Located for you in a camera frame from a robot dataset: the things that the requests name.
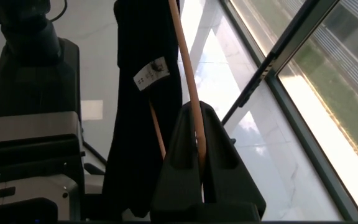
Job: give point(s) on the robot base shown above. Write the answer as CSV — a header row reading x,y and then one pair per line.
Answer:
x,y
26,130

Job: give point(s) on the window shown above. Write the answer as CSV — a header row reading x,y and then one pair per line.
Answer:
x,y
322,93

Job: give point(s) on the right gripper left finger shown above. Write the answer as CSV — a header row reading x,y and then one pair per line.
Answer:
x,y
172,186

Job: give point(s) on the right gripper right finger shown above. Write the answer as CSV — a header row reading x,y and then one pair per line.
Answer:
x,y
228,186

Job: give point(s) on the pink clothes hanger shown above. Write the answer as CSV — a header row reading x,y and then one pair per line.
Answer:
x,y
188,68

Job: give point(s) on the black garment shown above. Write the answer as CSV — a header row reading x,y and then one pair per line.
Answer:
x,y
141,124

